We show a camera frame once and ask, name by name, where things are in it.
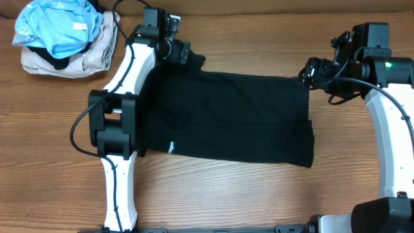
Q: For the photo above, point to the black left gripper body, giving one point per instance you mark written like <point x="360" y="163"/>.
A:
<point x="184" y="52"/>

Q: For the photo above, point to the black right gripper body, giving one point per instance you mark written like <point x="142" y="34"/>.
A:
<point x="312" y="72"/>

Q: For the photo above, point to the black t-shirt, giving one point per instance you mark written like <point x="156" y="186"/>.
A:
<point x="224" y="116"/>

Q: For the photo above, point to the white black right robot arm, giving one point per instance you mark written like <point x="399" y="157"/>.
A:
<point x="386" y="84"/>

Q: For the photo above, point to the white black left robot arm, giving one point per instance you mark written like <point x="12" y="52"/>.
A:
<point x="114" y="112"/>

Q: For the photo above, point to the beige folded garment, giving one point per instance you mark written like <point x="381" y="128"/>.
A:
<point x="95" y="59"/>

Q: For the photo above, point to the light blue crumpled garment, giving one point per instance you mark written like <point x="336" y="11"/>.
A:
<point x="62" y="27"/>

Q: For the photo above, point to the black garment in pile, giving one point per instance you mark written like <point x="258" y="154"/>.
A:
<point x="51" y="58"/>

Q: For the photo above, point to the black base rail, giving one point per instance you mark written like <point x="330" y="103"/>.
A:
<point x="299" y="228"/>

